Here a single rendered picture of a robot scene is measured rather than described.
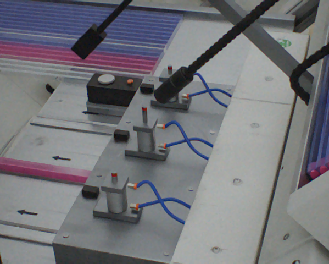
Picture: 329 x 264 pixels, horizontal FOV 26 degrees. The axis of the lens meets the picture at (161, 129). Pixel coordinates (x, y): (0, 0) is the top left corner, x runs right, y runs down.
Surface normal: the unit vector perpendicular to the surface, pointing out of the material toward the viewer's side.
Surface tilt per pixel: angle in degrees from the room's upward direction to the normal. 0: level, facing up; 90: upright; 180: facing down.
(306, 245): 90
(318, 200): 90
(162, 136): 43
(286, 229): 90
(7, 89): 0
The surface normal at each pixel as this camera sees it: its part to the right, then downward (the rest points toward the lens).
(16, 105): 0.62, -0.51
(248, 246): -0.04, -0.81
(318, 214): -0.27, 0.58
